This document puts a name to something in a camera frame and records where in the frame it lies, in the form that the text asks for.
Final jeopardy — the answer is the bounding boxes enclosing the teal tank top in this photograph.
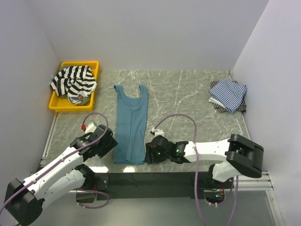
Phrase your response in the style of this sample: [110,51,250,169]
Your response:
[114,85,149,165]

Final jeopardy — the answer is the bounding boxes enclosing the black white striped top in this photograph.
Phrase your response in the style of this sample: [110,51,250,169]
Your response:
[49,65,98,99]

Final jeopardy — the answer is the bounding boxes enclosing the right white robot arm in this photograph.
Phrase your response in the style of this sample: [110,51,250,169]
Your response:
[145,134,264,188]

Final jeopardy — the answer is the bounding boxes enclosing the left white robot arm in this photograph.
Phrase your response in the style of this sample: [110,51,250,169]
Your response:
[4,123,117,226]

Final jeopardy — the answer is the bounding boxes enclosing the black base beam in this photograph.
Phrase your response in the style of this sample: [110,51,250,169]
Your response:
[75,170,236,202]

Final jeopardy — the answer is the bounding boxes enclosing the yellow plastic bin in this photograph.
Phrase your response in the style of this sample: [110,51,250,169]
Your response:
[48,61,100,112]

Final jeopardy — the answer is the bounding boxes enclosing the blue white striped folded top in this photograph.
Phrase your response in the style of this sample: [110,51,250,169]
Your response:
[209,78,247,113]

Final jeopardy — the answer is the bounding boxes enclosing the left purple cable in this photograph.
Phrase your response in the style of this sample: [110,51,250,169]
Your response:
[0,112,111,217]

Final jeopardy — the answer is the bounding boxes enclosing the purple cable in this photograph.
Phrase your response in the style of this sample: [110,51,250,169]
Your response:
[154,113,239,226]
[0,112,111,217]

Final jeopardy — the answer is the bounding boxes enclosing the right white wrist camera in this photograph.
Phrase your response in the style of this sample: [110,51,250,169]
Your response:
[150,127,164,137]

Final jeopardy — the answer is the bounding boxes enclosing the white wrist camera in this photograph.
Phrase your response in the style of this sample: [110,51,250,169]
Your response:
[150,127,164,137]
[81,122,97,134]

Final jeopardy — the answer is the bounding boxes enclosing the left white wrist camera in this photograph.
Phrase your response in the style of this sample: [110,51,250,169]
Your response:
[81,122,97,134]

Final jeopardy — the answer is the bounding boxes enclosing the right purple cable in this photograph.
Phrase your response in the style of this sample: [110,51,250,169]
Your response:
[154,113,239,226]

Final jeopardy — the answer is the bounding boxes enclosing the aluminium rail frame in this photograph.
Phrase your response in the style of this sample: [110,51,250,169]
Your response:
[40,155,275,194]

